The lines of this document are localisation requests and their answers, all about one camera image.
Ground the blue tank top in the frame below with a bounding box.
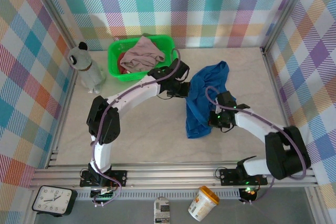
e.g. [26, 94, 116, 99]
[185, 60, 230, 140]

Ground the pink tank top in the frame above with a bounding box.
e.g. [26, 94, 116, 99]
[119, 36, 166, 73]

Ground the red tank top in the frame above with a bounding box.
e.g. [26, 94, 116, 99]
[117, 40, 161, 74]

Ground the green plastic basket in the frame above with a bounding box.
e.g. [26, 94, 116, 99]
[107, 34, 179, 82]

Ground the white cup with orange lid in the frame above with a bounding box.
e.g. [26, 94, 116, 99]
[187, 185, 220, 222]

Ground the grey plush animal toy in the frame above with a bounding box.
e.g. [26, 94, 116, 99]
[67, 41, 107, 94]

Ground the black and white carton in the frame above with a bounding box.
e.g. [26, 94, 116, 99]
[153, 197, 171, 224]

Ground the black alarm clock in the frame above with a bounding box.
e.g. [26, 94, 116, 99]
[31, 185, 78, 217]

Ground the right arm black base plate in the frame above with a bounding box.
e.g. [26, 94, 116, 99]
[218, 167, 269, 187]

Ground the aluminium side rail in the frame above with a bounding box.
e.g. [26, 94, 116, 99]
[261, 47, 302, 167]
[46, 48, 81, 169]

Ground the aluminium cross rail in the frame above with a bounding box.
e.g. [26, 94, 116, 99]
[28, 161, 320, 190]

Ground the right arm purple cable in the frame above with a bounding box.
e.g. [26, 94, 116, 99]
[205, 85, 308, 205]

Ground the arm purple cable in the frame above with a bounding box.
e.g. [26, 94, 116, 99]
[205, 85, 308, 205]
[90, 48, 183, 208]

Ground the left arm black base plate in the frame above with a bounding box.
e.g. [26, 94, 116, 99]
[79, 169, 129, 188]

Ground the slotted grey cable duct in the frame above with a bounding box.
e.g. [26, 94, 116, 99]
[75, 189, 244, 200]

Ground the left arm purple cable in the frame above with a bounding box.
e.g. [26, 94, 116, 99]
[90, 48, 183, 208]

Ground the aluminium corner post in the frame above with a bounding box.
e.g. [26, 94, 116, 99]
[262, 0, 316, 53]
[27, 0, 79, 51]

